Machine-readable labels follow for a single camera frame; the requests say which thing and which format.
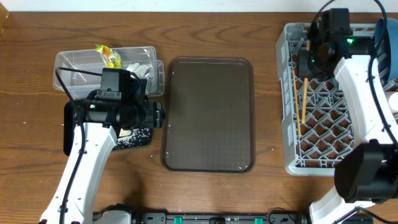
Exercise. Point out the pink cup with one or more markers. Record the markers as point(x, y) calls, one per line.
point(392, 99)

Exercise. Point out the clear plastic bin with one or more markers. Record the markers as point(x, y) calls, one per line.
point(80, 84)

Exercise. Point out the yellow snack wrapper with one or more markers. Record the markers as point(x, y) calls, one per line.
point(110, 58)

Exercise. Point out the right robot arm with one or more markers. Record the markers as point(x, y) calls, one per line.
point(368, 174)

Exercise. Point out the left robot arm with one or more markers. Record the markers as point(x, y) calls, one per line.
point(92, 131)

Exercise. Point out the grey dishwasher rack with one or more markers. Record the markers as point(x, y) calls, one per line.
point(340, 112)

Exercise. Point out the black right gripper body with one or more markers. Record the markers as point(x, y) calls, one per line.
point(309, 66)

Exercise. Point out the white tissue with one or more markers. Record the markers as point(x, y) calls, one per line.
point(139, 70)

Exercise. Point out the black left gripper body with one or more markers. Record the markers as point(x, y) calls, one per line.
point(153, 115)

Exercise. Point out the brown serving tray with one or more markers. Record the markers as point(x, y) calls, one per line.
point(209, 124)

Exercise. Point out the black tray bin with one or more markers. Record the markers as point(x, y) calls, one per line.
point(128, 138)

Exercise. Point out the blue plate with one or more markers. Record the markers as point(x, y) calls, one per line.
point(387, 53)

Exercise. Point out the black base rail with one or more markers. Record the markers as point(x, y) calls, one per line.
point(202, 217)

